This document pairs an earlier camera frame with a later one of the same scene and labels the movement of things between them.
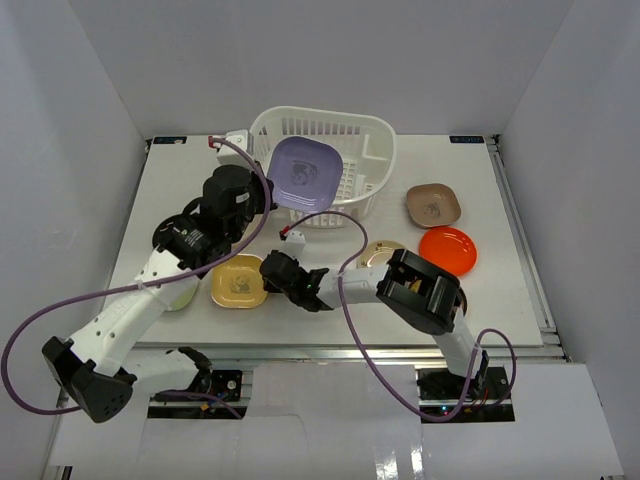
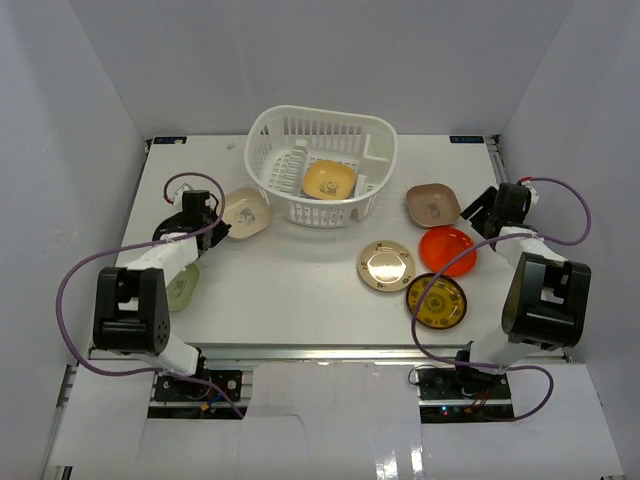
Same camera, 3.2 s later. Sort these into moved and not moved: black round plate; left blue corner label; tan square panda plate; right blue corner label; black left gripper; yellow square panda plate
Moved: black left gripper; yellow square panda plate
Not moved: black round plate; left blue corner label; right blue corner label; tan square panda plate
